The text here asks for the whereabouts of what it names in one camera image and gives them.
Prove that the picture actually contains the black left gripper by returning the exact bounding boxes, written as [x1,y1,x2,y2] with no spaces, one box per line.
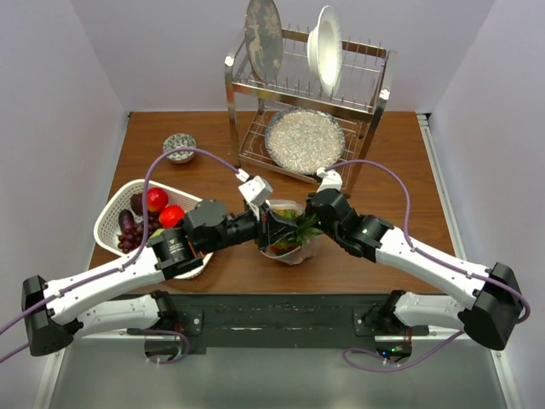
[201,201,297,255]

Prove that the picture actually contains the fake pineapple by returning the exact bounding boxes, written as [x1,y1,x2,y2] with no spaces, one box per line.
[275,214,323,252]

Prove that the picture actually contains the clear zip top bag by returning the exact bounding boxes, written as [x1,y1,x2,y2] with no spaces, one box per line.
[261,199,317,265]

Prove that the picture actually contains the red fake apple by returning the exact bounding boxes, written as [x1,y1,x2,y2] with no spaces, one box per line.
[146,187,169,213]

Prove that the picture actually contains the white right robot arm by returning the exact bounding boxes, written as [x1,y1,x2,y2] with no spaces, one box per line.
[306,188,523,350]

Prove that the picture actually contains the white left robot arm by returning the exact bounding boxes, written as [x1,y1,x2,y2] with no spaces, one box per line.
[23,199,297,356]

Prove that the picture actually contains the red fake tomato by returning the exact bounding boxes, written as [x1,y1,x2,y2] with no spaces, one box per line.
[158,204,185,228]

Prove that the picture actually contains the green fake cabbage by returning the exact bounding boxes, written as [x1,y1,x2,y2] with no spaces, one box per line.
[149,228,164,239]

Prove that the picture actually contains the dark purple fake fruit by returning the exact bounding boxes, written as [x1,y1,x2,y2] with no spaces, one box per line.
[129,192,148,216]

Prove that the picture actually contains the fake purple grapes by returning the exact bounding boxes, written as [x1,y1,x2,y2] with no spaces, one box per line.
[118,213,161,254]

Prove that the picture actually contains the fake purple eggplant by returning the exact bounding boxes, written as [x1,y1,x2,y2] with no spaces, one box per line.
[118,209,135,235]

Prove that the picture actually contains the speckled blue rim plate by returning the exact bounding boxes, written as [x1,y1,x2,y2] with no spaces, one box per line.
[265,108,346,175]

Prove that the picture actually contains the metal dish rack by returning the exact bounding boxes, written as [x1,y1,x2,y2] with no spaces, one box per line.
[224,29,398,194]

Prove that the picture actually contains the small patterned bowl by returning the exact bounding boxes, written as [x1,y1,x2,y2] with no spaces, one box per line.
[163,133,197,164]

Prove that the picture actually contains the white deep plate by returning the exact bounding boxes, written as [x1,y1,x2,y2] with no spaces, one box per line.
[307,5,342,97]

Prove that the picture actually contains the white plastic basket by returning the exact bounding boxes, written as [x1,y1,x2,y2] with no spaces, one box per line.
[94,179,202,256]

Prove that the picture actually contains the grey reindeer plate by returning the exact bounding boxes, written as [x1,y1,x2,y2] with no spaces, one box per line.
[244,0,284,84]

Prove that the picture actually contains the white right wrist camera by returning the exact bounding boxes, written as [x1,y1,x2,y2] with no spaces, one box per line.
[316,167,342,193]

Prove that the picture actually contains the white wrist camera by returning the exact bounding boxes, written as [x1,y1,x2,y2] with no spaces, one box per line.
[316,167,342,193]
[238,176,273,207]

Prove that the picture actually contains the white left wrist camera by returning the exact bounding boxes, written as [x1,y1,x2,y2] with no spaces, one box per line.
[238,176,273,207]

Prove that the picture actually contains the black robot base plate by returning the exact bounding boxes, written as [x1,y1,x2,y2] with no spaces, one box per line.
[151,291,429,354]

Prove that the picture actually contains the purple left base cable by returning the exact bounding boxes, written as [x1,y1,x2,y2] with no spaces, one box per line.
[144,328,192,366]

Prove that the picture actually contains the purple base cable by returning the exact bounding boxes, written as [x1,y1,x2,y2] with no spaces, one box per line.
[342,330,465,372]
[144,328,192,366]

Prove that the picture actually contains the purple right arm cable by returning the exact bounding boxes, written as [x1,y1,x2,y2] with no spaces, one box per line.
[323,159,532,320]

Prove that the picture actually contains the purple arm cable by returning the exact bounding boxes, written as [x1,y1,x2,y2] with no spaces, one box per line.
[0,147,250,363]
[323,159,532,320]

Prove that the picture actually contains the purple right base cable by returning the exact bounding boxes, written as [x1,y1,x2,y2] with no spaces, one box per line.
[342,330,465,372]

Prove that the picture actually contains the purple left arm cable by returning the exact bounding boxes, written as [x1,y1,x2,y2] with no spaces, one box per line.
[0,147,250,363]

